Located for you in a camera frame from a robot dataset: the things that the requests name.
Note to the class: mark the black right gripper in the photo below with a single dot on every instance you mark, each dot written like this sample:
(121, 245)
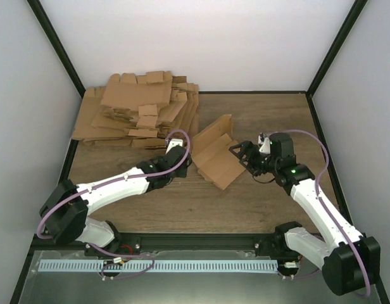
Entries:
(247, 145)

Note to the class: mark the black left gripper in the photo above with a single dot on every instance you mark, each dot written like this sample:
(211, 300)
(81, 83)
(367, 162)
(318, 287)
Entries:
(183, 173)

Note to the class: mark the brown cardboard box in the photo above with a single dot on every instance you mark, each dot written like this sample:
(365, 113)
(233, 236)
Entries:
(211, 155)

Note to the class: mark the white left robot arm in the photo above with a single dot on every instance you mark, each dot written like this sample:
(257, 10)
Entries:
(66, 215)

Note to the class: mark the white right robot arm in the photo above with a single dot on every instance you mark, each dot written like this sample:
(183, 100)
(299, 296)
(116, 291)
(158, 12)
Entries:
(348, 260)

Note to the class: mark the stack of flat cardboard boxes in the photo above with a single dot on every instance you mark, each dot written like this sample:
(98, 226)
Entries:
(138, 110)

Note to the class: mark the light blue slotted strip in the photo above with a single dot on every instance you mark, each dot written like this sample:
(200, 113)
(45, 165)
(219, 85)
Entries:
(161, 266)

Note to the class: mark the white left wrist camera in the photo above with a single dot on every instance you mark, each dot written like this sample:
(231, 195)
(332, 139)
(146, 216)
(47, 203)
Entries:
(174, 143)

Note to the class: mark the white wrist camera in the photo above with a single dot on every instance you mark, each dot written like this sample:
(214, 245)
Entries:
(264, 143)
(174, 143)

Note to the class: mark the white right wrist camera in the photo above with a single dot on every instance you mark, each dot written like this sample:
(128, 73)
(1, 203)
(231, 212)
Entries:
(264, 143)

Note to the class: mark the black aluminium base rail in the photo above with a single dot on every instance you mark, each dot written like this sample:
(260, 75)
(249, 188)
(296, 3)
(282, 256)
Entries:
(271, 244)

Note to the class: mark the black right frame post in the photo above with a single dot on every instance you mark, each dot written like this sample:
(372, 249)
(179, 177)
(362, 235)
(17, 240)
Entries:
(342, 34)

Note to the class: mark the black frame post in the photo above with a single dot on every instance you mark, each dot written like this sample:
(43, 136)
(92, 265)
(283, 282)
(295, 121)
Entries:
(51, 34)
(342, 34)

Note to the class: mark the black left frame post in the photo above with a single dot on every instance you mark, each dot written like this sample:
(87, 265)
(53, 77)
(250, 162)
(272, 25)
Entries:
(51, 34)

